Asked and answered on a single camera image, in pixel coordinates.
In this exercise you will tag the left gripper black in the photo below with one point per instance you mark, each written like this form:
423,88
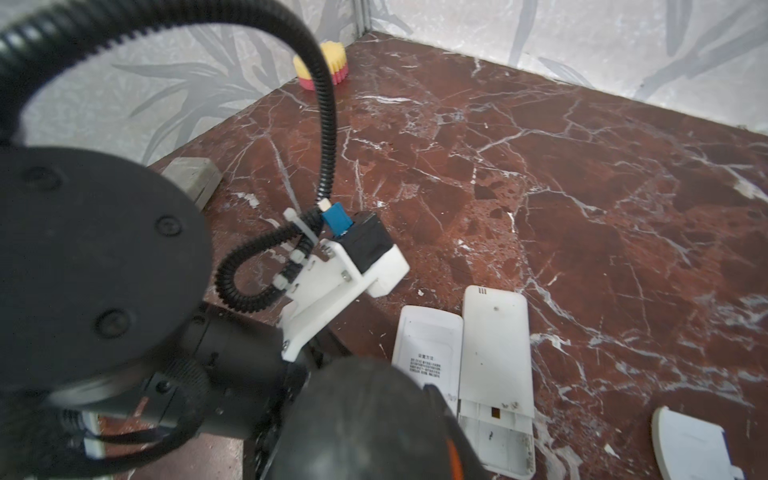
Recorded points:
213,372

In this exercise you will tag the orange handled screwdriver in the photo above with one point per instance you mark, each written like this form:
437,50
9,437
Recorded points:
361,418

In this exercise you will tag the white remote control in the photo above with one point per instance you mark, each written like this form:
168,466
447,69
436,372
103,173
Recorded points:
496,399
428,348

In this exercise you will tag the white battery cover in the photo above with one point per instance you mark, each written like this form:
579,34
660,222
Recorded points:
689,448

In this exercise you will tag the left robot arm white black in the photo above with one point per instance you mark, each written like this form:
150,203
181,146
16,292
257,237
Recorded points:
103,261

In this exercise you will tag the grey rectangular sponge block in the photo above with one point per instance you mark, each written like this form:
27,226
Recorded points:
197,177

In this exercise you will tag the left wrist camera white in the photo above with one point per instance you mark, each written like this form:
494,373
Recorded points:
360,258

